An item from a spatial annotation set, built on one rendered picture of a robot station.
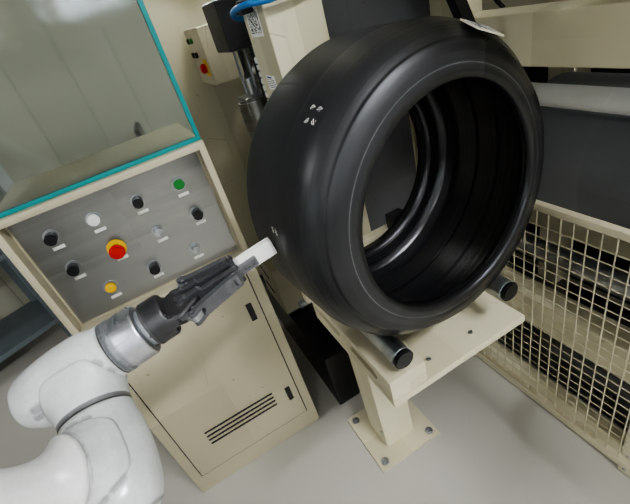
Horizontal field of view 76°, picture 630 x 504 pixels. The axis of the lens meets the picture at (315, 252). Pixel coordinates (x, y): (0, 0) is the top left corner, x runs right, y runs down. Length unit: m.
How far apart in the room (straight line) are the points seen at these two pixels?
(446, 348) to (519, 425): 0.90
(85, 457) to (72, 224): 0.75
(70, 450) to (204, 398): 0.97
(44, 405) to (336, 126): 0.55
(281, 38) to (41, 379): 0.72
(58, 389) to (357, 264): 0.46
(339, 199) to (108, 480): 0.46
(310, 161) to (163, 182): 0.71
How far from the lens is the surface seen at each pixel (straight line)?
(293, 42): 0.91
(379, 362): 0.87
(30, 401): 0.72
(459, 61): 0.67
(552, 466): 1.75
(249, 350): 1.48
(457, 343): 0.97
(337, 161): 0.56
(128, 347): 0.67
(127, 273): 1.29
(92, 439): 0.62
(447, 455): 1.74
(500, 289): 0.93
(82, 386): 0.67
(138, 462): 0.63
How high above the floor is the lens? 1.52
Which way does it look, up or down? 32 degrees down
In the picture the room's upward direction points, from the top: 17 degrees counter-clockwise
